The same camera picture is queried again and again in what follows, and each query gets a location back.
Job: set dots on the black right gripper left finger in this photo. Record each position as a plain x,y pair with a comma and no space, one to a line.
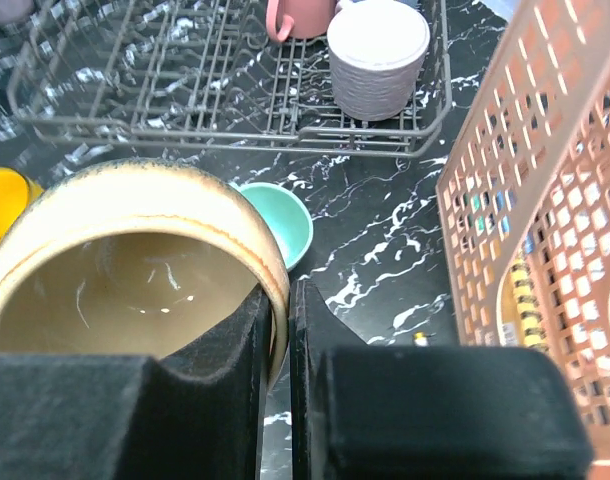
196,414

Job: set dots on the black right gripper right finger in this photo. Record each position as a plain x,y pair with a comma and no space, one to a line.
436,412

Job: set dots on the tan brown mug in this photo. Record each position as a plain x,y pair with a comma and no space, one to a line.
136,257

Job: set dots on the lilac ceramic mug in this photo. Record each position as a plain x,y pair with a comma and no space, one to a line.
376,51

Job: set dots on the pink mug white inside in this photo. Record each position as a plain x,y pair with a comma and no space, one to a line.
298,19

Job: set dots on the white yellow marker pen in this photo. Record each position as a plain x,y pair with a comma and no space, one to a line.
420,339

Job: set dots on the teal green cup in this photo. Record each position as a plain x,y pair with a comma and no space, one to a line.
286,215

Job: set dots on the yellow mug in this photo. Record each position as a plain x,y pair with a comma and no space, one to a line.
17,192

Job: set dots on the peach plastic file organizer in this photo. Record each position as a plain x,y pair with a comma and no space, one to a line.
524,200

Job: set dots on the grey wire dish rack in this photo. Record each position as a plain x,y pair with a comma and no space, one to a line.
203,75

